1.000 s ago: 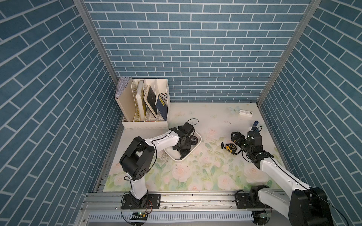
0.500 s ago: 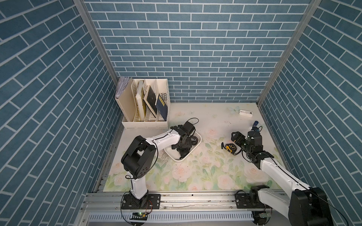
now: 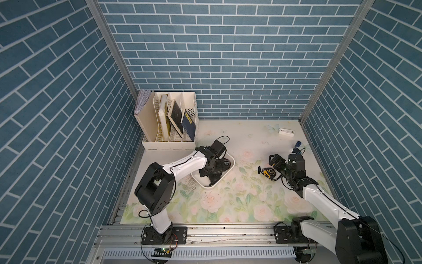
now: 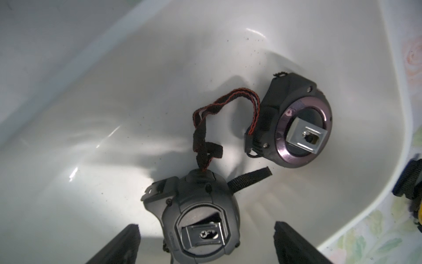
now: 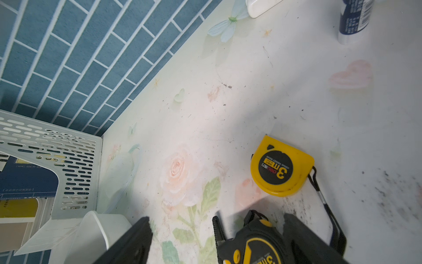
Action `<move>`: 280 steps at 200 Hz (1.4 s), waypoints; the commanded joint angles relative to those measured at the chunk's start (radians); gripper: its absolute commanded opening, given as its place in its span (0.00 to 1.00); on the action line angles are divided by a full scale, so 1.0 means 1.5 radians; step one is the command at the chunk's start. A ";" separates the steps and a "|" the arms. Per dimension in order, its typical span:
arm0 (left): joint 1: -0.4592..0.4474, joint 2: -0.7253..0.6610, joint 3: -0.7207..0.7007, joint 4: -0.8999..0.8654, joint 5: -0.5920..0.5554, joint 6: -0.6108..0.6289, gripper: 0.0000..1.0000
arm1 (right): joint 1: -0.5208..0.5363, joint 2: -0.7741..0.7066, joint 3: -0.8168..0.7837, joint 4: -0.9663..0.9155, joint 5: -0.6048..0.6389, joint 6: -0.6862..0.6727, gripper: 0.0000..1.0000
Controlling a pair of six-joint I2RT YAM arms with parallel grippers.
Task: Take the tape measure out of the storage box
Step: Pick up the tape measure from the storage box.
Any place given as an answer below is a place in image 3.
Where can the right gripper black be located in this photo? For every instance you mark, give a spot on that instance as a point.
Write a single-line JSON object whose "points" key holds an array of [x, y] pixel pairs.
{"points": [[277, 157]]}

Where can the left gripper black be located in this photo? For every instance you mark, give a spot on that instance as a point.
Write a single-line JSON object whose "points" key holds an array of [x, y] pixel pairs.
{"points": [[220, 166]]}

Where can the black yellow tape measure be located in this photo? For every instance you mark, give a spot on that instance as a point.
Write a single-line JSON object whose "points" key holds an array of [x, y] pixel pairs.
{"points": [[269, 173]]}

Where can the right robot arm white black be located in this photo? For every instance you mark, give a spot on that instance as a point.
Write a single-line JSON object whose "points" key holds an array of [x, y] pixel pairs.
{"points": [[354, 239]]}

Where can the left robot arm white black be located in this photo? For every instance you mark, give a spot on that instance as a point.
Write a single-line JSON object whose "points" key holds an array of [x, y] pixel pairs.
{"points": [[158, 185]]}

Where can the round black tape measure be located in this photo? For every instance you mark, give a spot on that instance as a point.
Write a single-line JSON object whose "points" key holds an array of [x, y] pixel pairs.
{"points": [[226, 163]]}

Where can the white storage tray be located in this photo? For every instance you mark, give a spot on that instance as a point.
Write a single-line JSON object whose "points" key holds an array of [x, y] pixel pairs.
{"points": [[204, 181]]}

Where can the white rectangular box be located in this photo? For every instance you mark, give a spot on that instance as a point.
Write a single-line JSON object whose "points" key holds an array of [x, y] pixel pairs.
{"points": [[286, 132]]}

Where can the floral table mat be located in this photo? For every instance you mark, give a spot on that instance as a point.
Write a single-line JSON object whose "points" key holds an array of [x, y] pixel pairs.
{"points": [[242, 196]]}

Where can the blue cover book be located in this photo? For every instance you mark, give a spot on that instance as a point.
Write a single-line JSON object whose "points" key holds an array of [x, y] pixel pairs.
{"points": [[189, 125]]}

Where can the white plastic file organizer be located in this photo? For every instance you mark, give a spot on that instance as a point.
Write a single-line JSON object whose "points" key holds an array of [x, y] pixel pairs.
{"points": [[186, 101]]}

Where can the black cover book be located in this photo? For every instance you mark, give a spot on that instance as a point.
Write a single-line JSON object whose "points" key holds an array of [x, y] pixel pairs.
{"points": [[175, 117]]}

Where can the white and yellow book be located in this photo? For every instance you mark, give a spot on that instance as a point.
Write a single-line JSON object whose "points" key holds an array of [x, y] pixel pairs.
{"points": [[163, 117]]}

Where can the beige file folder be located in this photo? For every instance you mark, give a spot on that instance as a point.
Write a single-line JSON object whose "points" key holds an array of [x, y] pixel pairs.
{"points": [[146, 115]]}

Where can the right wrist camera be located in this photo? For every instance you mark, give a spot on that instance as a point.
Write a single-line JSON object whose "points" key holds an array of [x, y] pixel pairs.
{"points": [[296, 159]]}

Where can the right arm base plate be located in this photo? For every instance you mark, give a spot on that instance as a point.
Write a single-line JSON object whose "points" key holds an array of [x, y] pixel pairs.
{"points": [[284, 235]]}

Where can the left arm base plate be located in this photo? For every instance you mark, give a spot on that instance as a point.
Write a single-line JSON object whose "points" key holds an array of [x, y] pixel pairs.
{"points": [[173, 235]]}

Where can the aluminium mounting rail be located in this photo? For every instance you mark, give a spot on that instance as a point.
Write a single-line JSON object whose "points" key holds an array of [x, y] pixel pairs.
{"points": [[204, 242]]}

